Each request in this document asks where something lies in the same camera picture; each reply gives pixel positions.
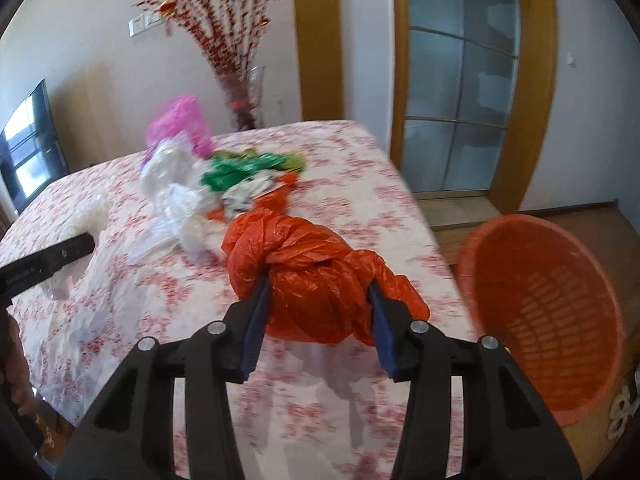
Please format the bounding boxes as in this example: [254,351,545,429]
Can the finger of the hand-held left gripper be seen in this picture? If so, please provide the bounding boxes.
[0,231,97,298]

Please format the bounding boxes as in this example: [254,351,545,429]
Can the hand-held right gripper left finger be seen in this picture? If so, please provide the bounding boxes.
[55,279,273,480]

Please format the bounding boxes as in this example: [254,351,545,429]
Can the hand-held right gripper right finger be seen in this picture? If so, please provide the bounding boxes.
[369,281,583,480]

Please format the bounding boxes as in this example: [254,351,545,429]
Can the dark green plastic bag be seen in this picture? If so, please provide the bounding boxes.
[201,152,286,193]

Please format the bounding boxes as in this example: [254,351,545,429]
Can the orange plastic waste basket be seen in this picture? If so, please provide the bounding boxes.
[454,214,626,427]

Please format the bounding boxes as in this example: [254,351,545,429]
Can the pink plastic bag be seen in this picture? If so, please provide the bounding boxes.
[145,94,216,158]

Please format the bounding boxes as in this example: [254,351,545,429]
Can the person's left hand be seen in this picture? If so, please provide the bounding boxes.
[0,310,36,417]

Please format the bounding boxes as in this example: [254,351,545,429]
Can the clear plastic bag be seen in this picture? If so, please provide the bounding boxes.
[44,195,151,306]

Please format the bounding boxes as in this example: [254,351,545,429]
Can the black television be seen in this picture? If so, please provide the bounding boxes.
[0,78,70,216]

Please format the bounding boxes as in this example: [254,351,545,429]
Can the white printed plastic bag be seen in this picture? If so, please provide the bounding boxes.
[222,175,275,222]

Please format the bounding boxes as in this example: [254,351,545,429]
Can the glass vase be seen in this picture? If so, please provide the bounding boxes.
[220,65,266,131]

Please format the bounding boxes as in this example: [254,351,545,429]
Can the brown printed mat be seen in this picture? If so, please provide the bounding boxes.
[555,360,640,480]

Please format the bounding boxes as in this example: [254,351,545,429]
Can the frosted glass sliding door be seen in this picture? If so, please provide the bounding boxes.
[404,0,521,193]

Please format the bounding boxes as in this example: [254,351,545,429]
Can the red blossom branches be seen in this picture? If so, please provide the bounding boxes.
[132,0,281,91]

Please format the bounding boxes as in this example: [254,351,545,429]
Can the small red lantern ornament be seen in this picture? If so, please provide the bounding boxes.
[159,0,177,36]

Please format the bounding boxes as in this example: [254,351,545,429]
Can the wooden door frame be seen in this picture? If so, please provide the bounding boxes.
[390,0,558,216]

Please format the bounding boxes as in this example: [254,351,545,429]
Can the wooden wall trim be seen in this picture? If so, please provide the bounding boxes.
[291,0,345,123]

